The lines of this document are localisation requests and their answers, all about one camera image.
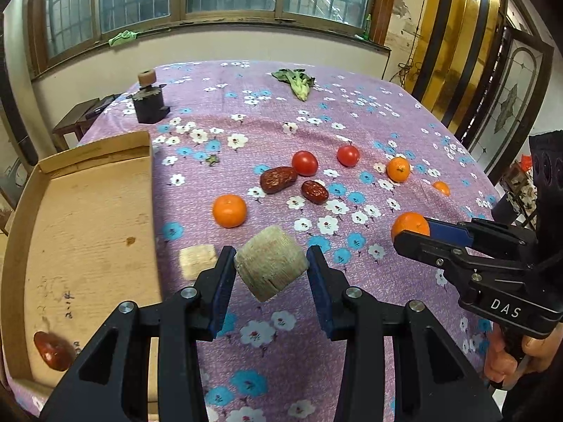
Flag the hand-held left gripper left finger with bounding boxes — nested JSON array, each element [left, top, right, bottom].
[[39, 245, 238, 422]]

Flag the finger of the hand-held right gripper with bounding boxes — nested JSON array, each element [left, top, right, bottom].
[[426, 217, 476, 249], [393, 232, 476, 274]]

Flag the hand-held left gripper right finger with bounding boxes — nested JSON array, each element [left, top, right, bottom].
[[306, 245, 503, 422]]

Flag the thick beige sugarcane piece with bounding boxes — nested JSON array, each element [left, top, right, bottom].
[[233, 224, 310, 303]]

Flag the large orange mandarin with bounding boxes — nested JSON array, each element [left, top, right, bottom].
[[213, 194, 248, 229]]

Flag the red tomato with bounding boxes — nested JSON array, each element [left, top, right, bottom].
[[292, 150, 319, 177], [337, 144, 361, 168]]

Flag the large red jujube date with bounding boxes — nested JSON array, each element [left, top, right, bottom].
[[260, 166, 299, 194]]

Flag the brown cardboard tray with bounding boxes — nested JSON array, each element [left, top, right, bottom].
[[1, 130, 164, 405]]

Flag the person's right hand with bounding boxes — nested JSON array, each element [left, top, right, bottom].
[[483, 324, 563, 393]]

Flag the small beige sugarcane piece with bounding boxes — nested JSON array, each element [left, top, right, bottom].
[[179, 245, 218, 281]]

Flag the glass panel door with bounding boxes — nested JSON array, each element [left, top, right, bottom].
[[462, 24, 556, 177]]

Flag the purple floral tablecloth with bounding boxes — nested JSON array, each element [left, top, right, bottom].
[[0, 59, 506, 422]]

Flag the green leafy vegetable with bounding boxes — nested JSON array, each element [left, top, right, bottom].
[[271, 68, 316, 102]]

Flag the black device with wooden spool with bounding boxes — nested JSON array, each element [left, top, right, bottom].
[[126, 69, 171, 124]]

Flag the wooden side table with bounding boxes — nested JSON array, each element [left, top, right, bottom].
[[53, 95, 129, 151]]

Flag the green cloth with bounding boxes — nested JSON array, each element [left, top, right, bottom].
[[108, 30, 139, 47]]

